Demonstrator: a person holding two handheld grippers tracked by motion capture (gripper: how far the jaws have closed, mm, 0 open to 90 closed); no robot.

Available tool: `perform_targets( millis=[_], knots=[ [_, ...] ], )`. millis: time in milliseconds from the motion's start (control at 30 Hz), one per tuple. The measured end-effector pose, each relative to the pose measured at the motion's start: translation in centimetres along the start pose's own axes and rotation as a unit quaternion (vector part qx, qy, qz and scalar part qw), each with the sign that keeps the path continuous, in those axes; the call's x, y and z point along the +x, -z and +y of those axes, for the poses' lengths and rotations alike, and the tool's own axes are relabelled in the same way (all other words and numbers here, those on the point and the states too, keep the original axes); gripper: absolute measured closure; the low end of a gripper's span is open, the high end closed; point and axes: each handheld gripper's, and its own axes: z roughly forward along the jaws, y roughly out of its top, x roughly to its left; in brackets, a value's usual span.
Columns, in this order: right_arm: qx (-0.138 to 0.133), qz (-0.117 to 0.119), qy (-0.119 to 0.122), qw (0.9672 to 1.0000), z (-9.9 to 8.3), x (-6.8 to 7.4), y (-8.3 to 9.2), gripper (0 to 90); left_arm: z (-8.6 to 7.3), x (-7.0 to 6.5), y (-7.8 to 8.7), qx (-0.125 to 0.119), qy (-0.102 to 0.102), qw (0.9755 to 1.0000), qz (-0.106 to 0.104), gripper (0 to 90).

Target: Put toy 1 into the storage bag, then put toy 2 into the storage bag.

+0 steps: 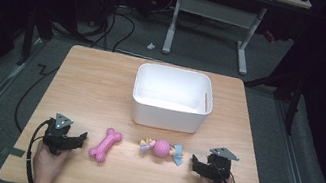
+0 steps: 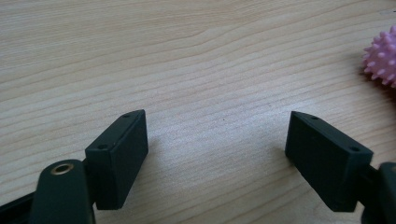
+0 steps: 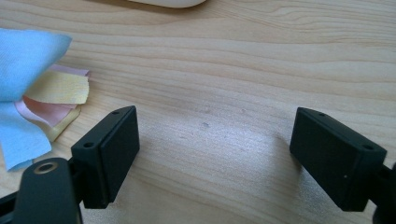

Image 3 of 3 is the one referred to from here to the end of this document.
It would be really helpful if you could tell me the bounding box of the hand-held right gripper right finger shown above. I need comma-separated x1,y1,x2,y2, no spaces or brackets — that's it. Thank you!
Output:
289,106,389,213

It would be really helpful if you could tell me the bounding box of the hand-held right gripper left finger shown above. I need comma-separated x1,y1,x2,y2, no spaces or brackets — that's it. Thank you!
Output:
70,105,141,210

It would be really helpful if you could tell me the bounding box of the pink ball toy with colourful ribbons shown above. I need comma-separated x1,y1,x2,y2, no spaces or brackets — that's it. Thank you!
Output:
0,27,92,173

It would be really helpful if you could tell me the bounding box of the white plastic bin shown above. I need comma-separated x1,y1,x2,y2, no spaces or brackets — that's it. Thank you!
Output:
126,0,208,9

